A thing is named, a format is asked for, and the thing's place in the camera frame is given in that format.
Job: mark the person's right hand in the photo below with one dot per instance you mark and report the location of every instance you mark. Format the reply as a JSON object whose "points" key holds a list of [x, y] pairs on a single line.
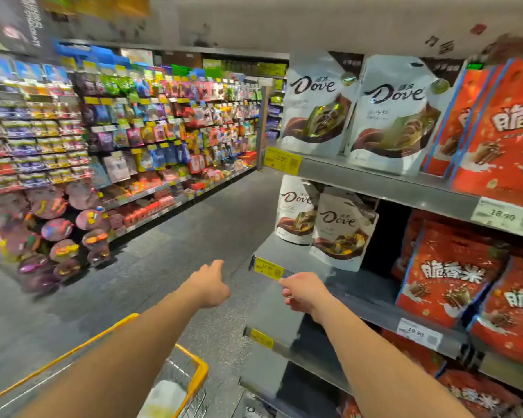
{"points": [[309, 293]]}

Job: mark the person's left hand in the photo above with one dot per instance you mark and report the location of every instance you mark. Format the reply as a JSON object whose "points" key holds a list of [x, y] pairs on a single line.
{"points": [[209, 289]]}

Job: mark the person's left fingers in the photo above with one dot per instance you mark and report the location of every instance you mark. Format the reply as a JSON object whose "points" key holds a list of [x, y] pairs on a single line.
{"points": [[217, 267]]}

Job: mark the person's right thumb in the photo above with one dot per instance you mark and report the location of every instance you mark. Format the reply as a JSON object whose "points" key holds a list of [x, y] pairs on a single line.
{"points": [[286, 282]]}

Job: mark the person's left forearm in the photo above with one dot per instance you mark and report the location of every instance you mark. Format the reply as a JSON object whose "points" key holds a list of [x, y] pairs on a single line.
{"points": [[126, 361]]}

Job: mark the person's right forearm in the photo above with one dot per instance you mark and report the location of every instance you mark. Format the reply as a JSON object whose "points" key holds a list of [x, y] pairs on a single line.
{"points": [[375, 370]]}

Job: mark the yellow price tag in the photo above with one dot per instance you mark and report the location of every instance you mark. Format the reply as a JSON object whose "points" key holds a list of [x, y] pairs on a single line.
{"points": [[283, 161], [261, 338], [268, 269]]}

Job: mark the white chocolate pouch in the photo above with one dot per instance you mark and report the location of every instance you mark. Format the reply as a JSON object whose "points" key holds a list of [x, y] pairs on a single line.
{"points": [[392, 117], [342, 232], [294, 208], [316, 106]]}

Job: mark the grey metal shelf unit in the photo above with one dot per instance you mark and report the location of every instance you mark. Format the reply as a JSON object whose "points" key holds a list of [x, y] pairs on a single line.
{"points": [[366, 187]]}

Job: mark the white price tag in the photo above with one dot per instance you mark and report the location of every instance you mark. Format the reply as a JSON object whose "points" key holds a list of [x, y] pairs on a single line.
{"points": [[418, 334], [505, 217]]}

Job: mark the white item in cart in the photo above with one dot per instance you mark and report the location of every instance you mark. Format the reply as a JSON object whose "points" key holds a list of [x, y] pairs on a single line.
{"points": [[163, 400]]}

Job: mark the rows of red snack bags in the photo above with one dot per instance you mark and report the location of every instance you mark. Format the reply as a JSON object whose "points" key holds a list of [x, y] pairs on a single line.
{"points": [[449, 274]]}

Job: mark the pile of round purple candy tubs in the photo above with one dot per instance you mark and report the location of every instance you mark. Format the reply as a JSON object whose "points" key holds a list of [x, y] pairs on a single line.
{"points": [[56, 230]]}

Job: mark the dark brown chocolate packet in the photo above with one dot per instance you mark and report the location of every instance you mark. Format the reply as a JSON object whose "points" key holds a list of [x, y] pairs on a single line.
{"points": [[442, 67], [347, 60]]}

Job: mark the overhead hanging store banner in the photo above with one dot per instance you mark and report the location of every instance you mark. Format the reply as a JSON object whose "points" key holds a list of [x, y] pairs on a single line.
{"points": [[21, 21]]}

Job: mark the wall of colourful candy packets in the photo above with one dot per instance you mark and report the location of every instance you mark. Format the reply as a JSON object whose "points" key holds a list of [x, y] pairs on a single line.
{"points": [[148, 126]]}

